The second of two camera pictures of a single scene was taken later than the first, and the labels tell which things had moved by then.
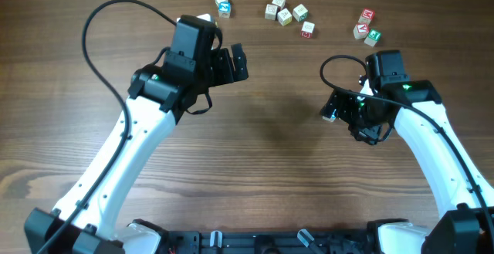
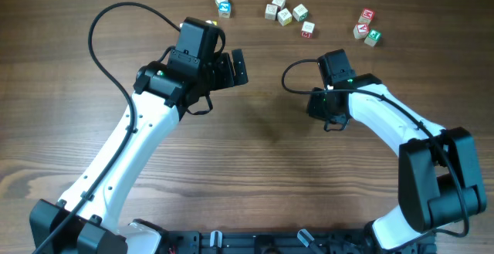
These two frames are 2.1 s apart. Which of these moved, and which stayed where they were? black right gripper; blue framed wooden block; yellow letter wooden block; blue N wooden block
Moved: black right gripper
Stayed: blue framed wooden block; blue N wooden block; yellow letter wooden block
